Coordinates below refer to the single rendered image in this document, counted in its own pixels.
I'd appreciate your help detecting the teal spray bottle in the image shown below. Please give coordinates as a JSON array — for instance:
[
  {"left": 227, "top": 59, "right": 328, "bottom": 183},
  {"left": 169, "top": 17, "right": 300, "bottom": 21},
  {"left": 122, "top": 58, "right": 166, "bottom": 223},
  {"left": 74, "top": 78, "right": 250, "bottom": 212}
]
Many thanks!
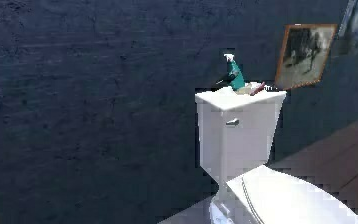
[{"left": 223, "top": 53, "right": 247, "bottom": 92}]

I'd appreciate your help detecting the white toilet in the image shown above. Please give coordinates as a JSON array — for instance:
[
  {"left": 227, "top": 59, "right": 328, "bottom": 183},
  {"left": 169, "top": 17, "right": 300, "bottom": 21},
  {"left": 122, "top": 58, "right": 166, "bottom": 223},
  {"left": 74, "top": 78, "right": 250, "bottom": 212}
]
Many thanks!
[{"left": 194, "top": 85, "right": 358, "bottom": 224}]

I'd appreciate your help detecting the dark red flat object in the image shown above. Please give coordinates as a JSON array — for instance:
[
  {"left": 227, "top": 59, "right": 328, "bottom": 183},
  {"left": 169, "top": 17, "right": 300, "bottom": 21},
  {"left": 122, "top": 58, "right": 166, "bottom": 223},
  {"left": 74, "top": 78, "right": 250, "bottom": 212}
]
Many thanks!
[{"left": 237, "top": 81, "right": 267, "bottom": 97}]

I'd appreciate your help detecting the framed grey picture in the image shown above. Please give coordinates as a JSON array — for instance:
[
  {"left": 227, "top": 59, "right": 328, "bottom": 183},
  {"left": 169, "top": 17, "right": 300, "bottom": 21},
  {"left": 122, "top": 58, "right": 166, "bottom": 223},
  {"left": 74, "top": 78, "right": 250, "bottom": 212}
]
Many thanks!
[{"left": 274, "top": 23, "right": 339, "bottom": 91}]

